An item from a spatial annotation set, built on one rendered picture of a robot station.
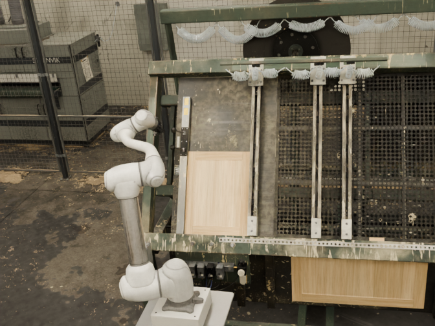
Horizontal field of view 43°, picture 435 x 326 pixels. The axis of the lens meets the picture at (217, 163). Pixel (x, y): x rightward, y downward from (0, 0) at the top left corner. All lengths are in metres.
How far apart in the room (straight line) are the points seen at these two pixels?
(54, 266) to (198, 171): 2.08
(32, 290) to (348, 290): 2.69
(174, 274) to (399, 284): 1.68
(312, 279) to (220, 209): 0.84
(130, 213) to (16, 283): 2.47
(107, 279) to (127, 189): 2.16
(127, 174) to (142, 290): 0.63
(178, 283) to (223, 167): 1.01
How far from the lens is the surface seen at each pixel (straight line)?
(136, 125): 3.40
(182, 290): 3.07
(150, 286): 3.05
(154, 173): 2.89
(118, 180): 2.91
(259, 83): 3.71
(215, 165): 3.73
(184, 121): 3.82
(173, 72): 3.88
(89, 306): 4.74
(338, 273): 3.96
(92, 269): 5.17
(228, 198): 3.69
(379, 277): 3.98
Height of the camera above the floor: 2.86
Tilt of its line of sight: 25 degrees down
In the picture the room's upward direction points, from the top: 5 degrees counter-clockwise
